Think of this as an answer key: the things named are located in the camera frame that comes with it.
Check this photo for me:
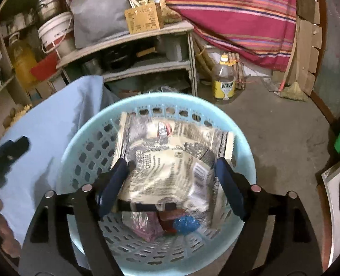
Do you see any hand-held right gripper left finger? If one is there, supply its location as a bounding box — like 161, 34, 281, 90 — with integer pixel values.
20, 158, 129, 276

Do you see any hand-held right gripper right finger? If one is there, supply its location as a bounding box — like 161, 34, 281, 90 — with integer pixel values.
214, 156, 323, 276

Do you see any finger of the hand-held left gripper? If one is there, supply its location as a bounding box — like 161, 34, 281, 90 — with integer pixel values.
0, 136, 31, 165

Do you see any light blue plastic basket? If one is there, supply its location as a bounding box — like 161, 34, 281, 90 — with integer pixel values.
56, 93, 257, 276

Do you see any orange pink snack wrapper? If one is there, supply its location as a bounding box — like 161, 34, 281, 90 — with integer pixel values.
130, 211, 165, 242

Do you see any blue plastic bag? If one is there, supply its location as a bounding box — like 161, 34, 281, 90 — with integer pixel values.
172, 216, 201, 235

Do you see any silver snack wrapper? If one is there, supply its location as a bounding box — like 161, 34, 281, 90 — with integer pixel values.
110, 112, 237, 232

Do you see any red gold snack wrapper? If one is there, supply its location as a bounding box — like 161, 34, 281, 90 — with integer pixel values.
158, 209, 185, 234

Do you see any person's left hand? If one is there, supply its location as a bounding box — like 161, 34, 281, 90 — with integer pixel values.
0, 197, 22, 258

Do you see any large yellow oil bottle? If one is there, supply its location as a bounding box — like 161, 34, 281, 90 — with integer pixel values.
10, 38, 39, 84

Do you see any red scalloped plastic basket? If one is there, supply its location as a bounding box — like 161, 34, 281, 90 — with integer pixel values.
30, 52, 59, 81

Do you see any clear bottle with yellow label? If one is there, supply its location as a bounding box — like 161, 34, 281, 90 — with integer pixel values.
211, 54, 237, 102

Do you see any white appliance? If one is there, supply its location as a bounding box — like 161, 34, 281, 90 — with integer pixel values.
320, 155, 340, 268

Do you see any straw broom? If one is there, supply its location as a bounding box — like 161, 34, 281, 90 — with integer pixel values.
278, 27, 309, 102

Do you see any white plastic bucket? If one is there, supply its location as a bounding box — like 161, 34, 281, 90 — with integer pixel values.
38, 12, 76, 58

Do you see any low wooden shelf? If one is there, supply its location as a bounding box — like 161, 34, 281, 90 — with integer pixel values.
56, 20, 200, 99

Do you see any steel cooking pot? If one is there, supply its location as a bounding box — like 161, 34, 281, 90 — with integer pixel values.
36, 0, 66, 21

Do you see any stack of cardboard pieces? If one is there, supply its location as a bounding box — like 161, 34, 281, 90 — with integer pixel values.
294, 16, 323, 96

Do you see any grey cloth cover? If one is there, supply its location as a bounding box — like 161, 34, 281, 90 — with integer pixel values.
70, 0, 144, 48

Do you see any yellow utensil holder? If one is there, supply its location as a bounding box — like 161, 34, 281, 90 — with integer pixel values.
124, 0, 167, 34

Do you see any red striped cloth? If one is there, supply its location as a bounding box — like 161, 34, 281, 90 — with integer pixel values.
59, 0, 299, 71

